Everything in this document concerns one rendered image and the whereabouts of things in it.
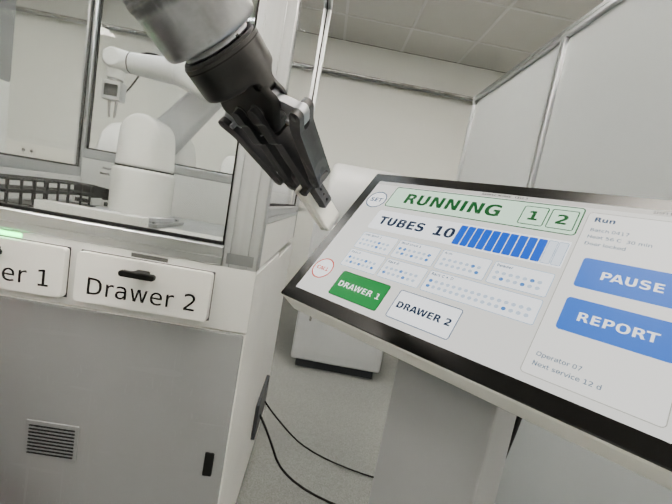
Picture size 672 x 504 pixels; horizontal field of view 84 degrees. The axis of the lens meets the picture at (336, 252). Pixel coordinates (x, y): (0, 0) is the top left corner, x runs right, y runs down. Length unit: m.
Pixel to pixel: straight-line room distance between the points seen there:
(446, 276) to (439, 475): 0.29
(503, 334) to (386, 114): 3.83
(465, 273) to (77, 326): 0.84
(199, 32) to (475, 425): 0.55
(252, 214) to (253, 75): 0.51
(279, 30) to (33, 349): 0.88
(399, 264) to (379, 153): 3.59
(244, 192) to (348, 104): 3.41
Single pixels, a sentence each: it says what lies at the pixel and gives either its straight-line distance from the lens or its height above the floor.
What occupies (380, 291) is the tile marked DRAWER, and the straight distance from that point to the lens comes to 0.55.
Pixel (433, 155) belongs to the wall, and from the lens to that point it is 4.24.
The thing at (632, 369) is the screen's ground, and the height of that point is 1.02.
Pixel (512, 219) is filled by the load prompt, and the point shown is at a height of 1.15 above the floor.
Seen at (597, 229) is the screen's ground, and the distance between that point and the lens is 0.57.
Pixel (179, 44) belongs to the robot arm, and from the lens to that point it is 0.36.
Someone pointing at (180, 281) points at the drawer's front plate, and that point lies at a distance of 0.88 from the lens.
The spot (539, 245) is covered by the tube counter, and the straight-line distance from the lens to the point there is 0.55.
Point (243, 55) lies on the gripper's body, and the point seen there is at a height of 1.23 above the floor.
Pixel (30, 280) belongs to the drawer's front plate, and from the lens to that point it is 1.04.
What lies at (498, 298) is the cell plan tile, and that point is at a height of 1.04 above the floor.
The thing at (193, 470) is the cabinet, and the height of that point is 0.45.
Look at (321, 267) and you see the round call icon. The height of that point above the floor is 1.02.
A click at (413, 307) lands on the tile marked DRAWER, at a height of 1.01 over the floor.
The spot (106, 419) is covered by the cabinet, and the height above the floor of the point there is 0.54.
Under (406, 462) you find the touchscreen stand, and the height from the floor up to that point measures 0.75.
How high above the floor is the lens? 1.12
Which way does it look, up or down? 7 degrees down
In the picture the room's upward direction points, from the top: 10 degrees clockwise
